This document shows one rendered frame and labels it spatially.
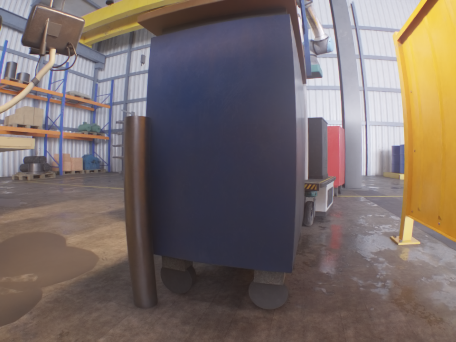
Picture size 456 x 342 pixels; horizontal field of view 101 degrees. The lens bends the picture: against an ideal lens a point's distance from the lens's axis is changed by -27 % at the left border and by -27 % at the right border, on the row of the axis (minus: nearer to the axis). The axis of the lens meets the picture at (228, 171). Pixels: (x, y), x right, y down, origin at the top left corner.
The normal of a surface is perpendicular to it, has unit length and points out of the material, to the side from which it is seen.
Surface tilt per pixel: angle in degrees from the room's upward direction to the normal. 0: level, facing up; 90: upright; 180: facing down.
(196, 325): 0
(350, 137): 90
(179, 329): 0
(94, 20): 90
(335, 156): 90
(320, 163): 90
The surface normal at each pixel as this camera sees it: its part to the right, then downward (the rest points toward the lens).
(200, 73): -0.32, 0.04
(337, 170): -0.56, 0.03
